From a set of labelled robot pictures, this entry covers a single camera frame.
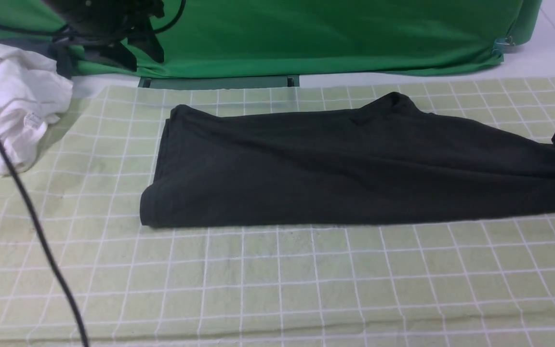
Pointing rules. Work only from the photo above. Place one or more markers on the dark gray garment behind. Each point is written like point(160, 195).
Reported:
point(64, 61)

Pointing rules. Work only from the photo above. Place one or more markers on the crumpled white garment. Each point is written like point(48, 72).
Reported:
point(32, 95)

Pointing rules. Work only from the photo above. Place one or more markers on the dark gray long-sleeve top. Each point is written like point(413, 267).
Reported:
point(385, 163)

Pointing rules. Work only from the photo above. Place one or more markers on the teal binder clip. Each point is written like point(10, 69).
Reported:
point(502, 46)

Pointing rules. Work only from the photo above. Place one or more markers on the black gripper one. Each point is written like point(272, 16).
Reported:
point(100, 26)

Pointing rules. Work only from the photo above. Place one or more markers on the green backdrop cloth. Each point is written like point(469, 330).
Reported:
point(235, 38)

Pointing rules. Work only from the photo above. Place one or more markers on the light green checked tablecloth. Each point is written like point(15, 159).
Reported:
point(488, 283)

